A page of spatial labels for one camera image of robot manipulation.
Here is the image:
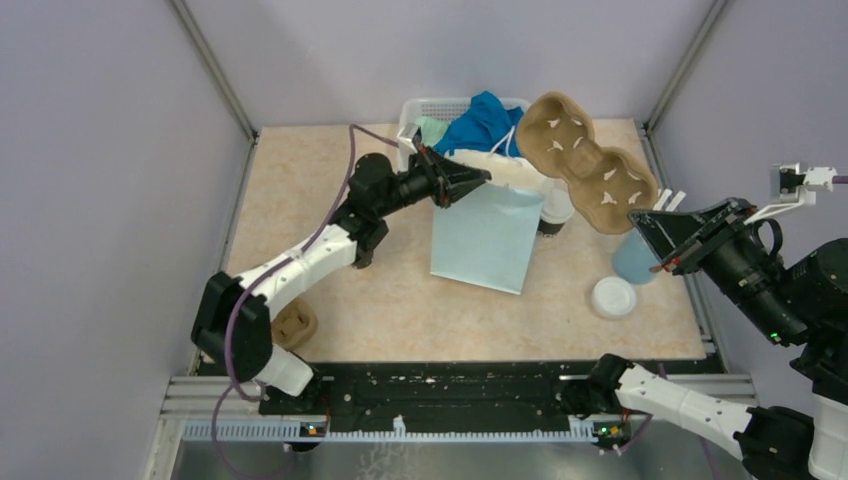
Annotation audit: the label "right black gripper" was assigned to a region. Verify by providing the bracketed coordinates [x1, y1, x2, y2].
[625, 195, 805, 345]

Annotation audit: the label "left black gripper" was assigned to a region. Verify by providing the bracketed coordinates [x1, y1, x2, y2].
[375, 143, 491, 218]

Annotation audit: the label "pale blue paper bag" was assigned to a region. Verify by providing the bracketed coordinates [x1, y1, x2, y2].
[429, 125, 556, 296]

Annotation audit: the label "stack of white lids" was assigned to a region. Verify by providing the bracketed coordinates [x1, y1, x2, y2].
[590, 276, 638, 319]

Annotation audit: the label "brown cardboard cup carrier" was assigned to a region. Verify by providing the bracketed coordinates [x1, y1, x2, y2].
[270, 297, 318, 351]

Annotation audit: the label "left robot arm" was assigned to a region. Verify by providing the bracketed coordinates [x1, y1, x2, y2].
[190, 147, 492, 414]

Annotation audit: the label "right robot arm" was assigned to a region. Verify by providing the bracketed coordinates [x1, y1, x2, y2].
[561, 198, 847, 479]

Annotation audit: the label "blue straw holder cup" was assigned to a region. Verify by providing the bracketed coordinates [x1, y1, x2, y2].
[611, 229, 658, 285]

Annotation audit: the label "white plastic basket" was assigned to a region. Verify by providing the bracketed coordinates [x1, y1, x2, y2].
[395, 97, 530, 171]

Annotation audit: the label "mint green cloth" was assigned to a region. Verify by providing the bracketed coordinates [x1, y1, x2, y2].
[414, 116, 450, 147]

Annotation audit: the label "blue cloth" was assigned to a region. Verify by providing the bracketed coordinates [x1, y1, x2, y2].
[432, 91, 525, 157]

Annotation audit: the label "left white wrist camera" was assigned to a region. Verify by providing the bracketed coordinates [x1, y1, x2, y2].
[396, 123, 422, 156]

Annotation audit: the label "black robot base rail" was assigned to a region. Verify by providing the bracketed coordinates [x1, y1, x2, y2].
[162, 357, 763, 445]

